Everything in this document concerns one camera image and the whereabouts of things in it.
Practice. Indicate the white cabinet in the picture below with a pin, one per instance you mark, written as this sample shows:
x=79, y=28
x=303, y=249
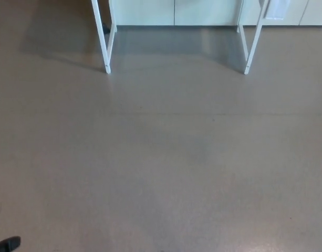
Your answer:
x=202, y=11

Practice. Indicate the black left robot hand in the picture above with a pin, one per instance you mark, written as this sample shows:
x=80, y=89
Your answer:
x=11, y=242

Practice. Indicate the white desk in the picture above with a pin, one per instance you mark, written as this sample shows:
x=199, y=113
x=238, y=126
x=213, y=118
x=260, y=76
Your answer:
x=104, y=47

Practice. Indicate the small black floor object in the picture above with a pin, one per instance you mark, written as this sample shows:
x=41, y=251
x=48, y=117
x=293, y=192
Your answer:
x=106, y=28

